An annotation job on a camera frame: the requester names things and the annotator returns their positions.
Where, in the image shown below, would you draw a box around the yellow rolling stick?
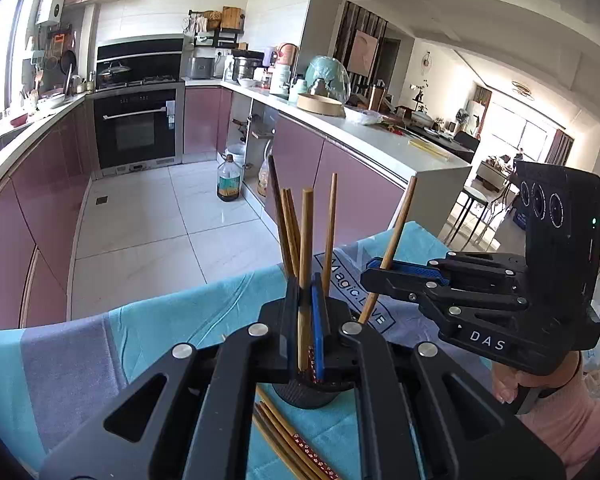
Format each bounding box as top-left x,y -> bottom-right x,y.
408,139 -> 452,162

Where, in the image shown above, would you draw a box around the black mesh utensil holder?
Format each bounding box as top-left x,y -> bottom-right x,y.
272,290 -> 358,411

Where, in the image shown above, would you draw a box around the pink kettle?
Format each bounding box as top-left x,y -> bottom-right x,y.
274,43 -> 299,67

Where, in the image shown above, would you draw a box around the dark dining table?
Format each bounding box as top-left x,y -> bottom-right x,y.
395,110 -> 481,163

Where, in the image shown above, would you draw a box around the person's right hand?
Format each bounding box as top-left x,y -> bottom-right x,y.
491,362 -> 521,407

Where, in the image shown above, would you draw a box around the white thermos jar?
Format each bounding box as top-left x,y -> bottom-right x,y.
270,62 -> 294,97

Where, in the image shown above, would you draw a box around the black range hood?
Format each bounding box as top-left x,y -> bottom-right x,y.
96,35 -> 185,86

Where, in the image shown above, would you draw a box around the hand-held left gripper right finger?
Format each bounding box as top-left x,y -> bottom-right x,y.
310,272 -> 567,480

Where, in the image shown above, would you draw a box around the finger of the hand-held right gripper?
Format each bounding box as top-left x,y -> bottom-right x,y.
367,252 -> 528,282
360,266 -> 531,318

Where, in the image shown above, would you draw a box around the brown curtain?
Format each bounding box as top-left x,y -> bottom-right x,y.
544,129 -> 575,167

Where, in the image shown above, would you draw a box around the bundle of wooden chopsticks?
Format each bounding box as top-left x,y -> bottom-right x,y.
251,385 -> 342,480

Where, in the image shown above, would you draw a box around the plastic bag of food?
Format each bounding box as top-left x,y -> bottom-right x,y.
256,156 -> 274,199

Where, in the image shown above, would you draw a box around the person's right forearm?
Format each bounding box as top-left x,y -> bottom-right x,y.
522,350 -> 600,480

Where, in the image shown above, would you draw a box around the wall rack of kitchen utensils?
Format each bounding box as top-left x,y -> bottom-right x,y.
22,24 -> 78,98

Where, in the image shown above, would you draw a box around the round bamboo steamer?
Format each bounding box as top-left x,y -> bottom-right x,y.
297,92 -> 343,115

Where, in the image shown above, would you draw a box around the stainless steel steamer pot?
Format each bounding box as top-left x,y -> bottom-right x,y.
231,50 -> 264,86

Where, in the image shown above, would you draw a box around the black metal stool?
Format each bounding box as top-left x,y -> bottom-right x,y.
455,185 -> 490,248

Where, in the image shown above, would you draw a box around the black built-in oven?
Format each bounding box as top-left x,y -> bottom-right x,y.
92,85 -> 186,170

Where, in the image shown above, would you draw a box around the blue grey patterned tablecloth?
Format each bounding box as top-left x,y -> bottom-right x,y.
0,221 -> 511,480

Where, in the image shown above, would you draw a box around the black dining chair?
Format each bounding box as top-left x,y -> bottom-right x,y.
452,130 -> 481,153

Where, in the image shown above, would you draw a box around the pink base cabinets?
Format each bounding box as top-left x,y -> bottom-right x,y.
182,84 -> 473,243
0,95 -> 97,331

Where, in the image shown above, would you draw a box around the cooking oil bottle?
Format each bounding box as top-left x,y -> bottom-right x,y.
216,153 -> 244,203

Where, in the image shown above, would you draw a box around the brown bamboo chopstick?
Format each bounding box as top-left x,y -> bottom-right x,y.
324,173 -> 339,286
357,176 -> 419,325
298,188 -> 314,372
267,156 -> 294,279
287,188 -> 302,281
280,188 -> 297,279

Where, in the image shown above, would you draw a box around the living room window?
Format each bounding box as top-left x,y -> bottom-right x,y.
485,102 -> 556,161

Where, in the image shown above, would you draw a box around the white bowl with plastic wrap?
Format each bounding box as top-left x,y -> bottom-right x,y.
343,107 -> 384,125

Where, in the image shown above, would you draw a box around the teal plastic covered appliance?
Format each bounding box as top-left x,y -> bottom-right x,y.
306,55 -> 352,106

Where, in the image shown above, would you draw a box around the pot with glass lid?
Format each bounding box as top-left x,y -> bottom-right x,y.
97,61 -> 132,84

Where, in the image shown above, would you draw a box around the framed wall painting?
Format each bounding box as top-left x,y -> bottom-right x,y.
348,29 -> 379,74

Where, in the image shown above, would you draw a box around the silver rice cooker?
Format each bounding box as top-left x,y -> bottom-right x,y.
187,56 -> 216,80

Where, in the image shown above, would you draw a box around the kitchen window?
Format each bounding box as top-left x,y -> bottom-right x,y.
0,0 -> 48,126

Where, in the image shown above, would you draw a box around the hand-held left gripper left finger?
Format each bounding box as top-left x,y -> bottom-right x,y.
39,277 -> 302,480

